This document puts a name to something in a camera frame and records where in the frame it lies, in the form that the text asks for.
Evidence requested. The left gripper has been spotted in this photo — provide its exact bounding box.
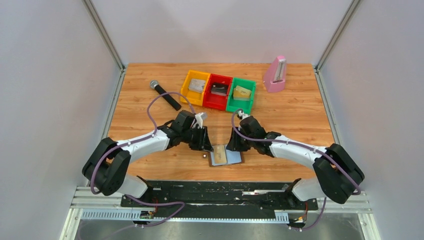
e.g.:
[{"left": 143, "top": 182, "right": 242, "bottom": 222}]
[{"left": 181, "top": 125, "right": 215, "bottom": 153}]

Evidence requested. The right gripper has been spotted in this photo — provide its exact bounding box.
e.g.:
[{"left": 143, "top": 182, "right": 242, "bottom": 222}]
[{"left": 226, "top": 127, "right": 255, "bottom": 153}]

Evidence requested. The gold VIP card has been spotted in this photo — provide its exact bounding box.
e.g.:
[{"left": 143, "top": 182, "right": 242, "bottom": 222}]
[
  {"left": 211, "top": 145, "right": 228, "bottom": 166},
  {"left": 232, "top": 85, "right": 252, "bottom": 98}
]

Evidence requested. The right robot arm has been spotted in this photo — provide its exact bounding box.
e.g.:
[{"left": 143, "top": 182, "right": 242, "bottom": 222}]
[{"left": 226, "top": 111, "right": 365, "bottom": 209}]

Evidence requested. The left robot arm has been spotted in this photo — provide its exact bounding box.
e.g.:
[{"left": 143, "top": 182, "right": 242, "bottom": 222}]
[{"left": 82, "top": 110, "right": 214, "bottom": 207}]

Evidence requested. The gold card in green bin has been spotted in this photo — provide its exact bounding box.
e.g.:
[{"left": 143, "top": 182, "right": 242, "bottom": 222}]
[{"left": 232, "top": 96, "right": 251, "bottom": 102}]

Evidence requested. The black card in red bin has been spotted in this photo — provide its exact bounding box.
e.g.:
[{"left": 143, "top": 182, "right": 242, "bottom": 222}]
[{"left": 210, "top": 82, "right": 229, "bottom": 97}]

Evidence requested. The silver card in yellow bin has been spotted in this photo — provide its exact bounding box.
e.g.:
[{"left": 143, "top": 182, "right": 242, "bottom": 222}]
[{"left": 188, "top": 78, "right": 206, "bottom": 94}]

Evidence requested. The green plastic bin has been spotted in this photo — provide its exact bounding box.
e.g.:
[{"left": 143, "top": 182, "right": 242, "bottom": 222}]
[{"left": 225, "top": 77, "right": 256, "bottom": 114}]

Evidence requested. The red plastic bin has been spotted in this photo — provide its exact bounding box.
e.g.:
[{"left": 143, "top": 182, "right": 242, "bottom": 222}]
[{"left": 202, "top": 73, "right": 233, "bottom": 111}]

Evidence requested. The yellow plastic bin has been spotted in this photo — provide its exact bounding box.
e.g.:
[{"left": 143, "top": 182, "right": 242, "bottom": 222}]
[{"left": 180, "top": 70, "right": 211, "bottom": 106}]

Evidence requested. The pink metronome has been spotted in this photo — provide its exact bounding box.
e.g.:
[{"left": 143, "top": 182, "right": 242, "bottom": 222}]
[{"left": 262, "top": 55, "right": 287, "bottom": 93}]

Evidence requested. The black microphone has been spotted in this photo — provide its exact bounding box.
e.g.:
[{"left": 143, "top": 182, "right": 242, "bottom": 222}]
[{"left": 149, "top": 80, "right": 182, "bottom": 111}]

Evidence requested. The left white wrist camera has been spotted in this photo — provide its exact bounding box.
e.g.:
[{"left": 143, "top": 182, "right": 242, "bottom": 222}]
[{"left": 192, "top": 112, "right": 208, "bottom": 129}]

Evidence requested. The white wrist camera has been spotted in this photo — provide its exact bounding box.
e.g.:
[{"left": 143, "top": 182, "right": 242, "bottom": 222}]
[
  {"left": 237, "top": 111, "right": 250, "bottom": 120},
  {"left": 192, "top": 112, "right": 208, "bottom": 129}
]

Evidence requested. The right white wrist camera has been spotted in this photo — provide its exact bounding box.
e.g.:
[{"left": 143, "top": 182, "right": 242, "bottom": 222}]
[{"left": 237, "top": 111, "right": 250, "bottom": 120}]

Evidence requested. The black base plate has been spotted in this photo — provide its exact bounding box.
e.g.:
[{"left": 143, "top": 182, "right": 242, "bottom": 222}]
[{"left": 141, "top": 180, "right": 319, "bottom": 220}]

